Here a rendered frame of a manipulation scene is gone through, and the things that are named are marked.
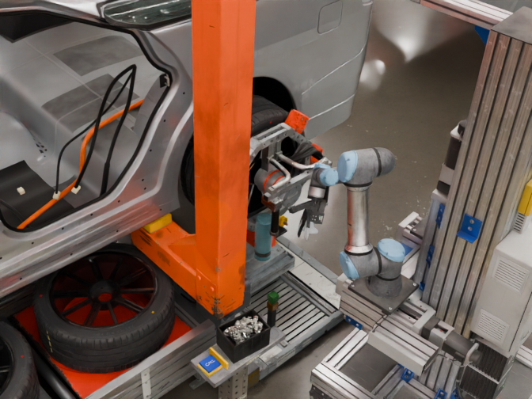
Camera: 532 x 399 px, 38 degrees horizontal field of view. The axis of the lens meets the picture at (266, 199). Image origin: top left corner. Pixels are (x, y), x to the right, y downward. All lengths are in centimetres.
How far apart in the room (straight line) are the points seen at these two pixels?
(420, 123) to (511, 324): 295
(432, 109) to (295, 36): 252
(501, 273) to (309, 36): 153
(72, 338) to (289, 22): 175
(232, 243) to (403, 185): 221
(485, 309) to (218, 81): 141
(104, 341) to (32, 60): 171
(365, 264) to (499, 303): 54
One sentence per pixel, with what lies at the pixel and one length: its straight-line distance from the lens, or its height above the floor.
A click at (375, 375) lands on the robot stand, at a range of 380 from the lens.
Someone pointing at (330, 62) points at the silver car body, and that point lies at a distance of 406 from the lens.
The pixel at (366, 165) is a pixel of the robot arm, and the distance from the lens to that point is 298.
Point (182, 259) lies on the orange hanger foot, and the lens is 357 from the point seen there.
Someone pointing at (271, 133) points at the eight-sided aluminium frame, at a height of 111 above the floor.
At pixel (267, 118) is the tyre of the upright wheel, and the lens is 364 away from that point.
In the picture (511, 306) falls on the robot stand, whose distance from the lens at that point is 315.
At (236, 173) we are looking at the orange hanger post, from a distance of 302.
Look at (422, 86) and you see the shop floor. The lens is 637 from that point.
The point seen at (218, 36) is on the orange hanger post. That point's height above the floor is 194.
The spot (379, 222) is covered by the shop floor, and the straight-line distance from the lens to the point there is 491.
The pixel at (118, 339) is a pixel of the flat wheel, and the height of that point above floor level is 50.
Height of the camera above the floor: 317
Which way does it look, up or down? 39 degrees down
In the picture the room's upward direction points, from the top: 3 degrees clockwise
